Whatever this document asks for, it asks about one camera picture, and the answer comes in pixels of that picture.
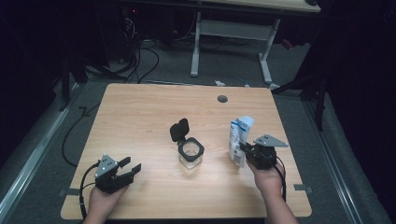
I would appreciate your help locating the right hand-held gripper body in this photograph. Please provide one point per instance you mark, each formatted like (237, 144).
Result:
(264, 157)

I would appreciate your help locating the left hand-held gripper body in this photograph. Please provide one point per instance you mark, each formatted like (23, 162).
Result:
(109, 182)

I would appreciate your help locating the small white milk carton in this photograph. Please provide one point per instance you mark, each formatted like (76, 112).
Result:
(239, 130)

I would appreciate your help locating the glass jar with black lid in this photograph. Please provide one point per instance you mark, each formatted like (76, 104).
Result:
(190, 154)

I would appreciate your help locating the person's left hand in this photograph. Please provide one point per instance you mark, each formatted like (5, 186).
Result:
(102, 202)

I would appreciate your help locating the person's right hand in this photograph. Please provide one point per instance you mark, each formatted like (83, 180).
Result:
(269, 182)

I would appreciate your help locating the grey tape strip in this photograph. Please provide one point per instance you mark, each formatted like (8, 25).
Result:
(302, 187)
(69, 192)

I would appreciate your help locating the grey round table grommet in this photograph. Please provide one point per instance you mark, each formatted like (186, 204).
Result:
(222, 99)

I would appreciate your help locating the small white plug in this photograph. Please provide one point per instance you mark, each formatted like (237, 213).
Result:
(219, 83)

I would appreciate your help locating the black metal stand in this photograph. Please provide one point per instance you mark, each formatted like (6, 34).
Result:
(320, 105)
(64, 87)

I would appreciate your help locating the small red object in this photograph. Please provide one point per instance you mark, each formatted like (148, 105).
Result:
(287, 44)

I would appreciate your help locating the white-legged desk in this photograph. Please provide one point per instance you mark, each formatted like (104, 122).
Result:
(232, 30)

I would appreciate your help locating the metal floor rail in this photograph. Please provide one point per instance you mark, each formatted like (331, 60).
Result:
(34, 158)
(333, 161)

